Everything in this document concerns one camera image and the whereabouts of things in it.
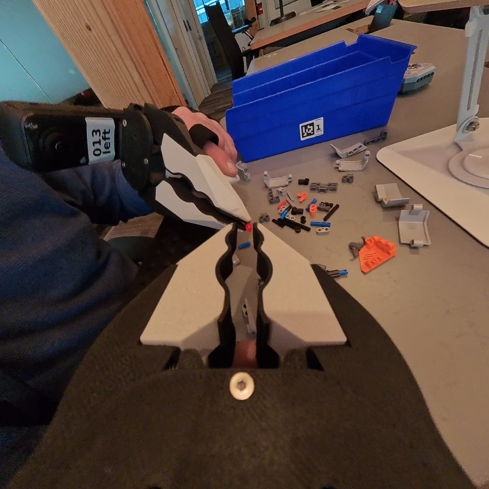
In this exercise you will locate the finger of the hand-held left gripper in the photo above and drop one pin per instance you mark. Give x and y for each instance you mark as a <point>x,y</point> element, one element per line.
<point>206,172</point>
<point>175,198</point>

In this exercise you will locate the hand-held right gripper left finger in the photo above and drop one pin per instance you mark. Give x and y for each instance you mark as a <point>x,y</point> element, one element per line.
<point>183,305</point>

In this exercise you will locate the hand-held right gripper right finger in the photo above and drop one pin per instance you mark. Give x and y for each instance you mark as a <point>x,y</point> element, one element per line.
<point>301,305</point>

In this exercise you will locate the small assembly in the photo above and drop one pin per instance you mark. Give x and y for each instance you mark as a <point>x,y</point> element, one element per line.
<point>248,311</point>

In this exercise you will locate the light grey curved panel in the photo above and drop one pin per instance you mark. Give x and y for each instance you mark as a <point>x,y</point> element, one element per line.
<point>277,179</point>
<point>414,229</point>
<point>351,165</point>

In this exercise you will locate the person's left forearm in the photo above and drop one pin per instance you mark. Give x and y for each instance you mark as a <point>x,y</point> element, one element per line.
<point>76,191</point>

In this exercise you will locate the person's left hand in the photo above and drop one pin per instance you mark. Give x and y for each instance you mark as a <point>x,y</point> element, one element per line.
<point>225,152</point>

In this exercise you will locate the black connector with blue pin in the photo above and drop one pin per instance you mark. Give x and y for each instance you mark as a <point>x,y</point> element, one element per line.
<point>336,272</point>

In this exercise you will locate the short dark grey angled beam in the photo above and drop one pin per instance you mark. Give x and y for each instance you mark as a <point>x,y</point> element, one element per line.
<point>273,195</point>

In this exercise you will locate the black chair armrest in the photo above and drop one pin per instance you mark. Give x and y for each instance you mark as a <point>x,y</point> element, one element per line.
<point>124,248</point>

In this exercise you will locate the dark grey double connector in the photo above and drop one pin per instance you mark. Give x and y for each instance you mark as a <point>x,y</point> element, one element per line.
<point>263,218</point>

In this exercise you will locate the light grey two-hole beam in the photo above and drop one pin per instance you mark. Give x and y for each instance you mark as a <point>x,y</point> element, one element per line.
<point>323,229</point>

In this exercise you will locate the dark grey angled connector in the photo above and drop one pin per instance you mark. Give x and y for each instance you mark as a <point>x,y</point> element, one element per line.
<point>356,248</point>

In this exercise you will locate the pile of small technic pieces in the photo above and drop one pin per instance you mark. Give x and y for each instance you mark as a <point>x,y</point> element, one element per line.
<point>292,224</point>

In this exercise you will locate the orange flat panel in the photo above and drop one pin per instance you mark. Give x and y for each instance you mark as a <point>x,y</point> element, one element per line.
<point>376,254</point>

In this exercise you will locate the orange two-hole block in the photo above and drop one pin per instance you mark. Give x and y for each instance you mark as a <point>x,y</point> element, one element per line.
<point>312,209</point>

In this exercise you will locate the short black axle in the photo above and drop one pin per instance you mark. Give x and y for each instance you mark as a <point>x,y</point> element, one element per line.
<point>331,212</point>

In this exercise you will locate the wooden pillar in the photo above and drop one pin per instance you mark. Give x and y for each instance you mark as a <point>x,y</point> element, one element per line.
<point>114,49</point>

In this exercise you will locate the dark grey pin block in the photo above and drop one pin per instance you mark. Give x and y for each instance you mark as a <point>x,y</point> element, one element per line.
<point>324,206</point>

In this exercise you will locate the dark grey double cross block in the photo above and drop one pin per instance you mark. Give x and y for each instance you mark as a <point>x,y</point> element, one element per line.
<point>324,187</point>

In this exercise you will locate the blue storage bin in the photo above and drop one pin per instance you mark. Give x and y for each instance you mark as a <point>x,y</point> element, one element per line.
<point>305,99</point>

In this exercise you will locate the small dark grey connector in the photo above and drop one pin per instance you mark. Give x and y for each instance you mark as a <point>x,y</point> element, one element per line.
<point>347,178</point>

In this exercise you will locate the light grey boxy panel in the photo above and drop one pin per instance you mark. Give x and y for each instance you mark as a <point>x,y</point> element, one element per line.
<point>389,193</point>

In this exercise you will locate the light grey panel with holes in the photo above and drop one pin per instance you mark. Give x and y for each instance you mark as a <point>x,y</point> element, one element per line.
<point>347,148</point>

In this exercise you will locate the dark grey straight beam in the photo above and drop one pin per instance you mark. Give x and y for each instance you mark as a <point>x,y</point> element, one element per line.
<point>376,136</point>

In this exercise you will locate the background wooden table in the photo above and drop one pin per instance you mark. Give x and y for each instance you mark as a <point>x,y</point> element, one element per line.
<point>305,23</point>

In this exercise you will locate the white book stand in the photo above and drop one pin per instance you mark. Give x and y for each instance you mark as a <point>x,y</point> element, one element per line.
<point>428,164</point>

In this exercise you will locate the grey toy hub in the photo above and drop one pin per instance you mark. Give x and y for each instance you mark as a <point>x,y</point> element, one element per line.
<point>416,78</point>

